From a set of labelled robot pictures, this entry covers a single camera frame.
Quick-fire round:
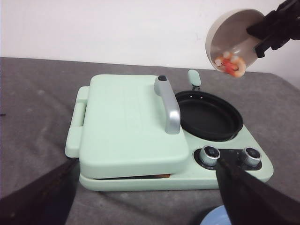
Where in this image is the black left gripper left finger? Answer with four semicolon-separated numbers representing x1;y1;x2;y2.
0;158;79;225

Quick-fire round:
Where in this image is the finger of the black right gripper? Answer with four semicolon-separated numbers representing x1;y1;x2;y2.
247;10;277;39

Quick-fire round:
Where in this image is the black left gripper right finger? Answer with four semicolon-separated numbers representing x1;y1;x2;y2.
216;159;300;225

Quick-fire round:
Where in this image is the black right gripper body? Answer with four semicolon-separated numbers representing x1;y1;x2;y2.
254;0;300;58

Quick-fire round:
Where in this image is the cream ribbed bowl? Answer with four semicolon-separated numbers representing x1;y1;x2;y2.
205;8;264;71

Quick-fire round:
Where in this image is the orange shrimp piece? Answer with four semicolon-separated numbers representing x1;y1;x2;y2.
225;55;246;77
214;52;238;72

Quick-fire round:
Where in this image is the white bread slice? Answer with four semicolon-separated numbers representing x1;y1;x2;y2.
150;174;170;179

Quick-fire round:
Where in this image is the mint breakfast maker lid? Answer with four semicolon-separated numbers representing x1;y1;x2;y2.
79;75;189;179

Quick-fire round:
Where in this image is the mint green breakfast maker base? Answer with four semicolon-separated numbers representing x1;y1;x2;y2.
65;86;274;191

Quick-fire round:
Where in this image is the blue round plate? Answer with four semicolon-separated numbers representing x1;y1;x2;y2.
200;205;232;225

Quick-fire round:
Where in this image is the right silver control knob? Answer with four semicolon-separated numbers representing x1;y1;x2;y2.
242;147;261;167

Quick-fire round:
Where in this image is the silver control knob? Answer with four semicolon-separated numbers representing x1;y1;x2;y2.
242;147;261;167
199;145;221;167

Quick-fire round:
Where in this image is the left silver control knob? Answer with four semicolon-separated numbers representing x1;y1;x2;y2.
199;145;221;167

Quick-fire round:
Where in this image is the black frying pan green handle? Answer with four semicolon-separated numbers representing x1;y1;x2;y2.
175;69;244;142

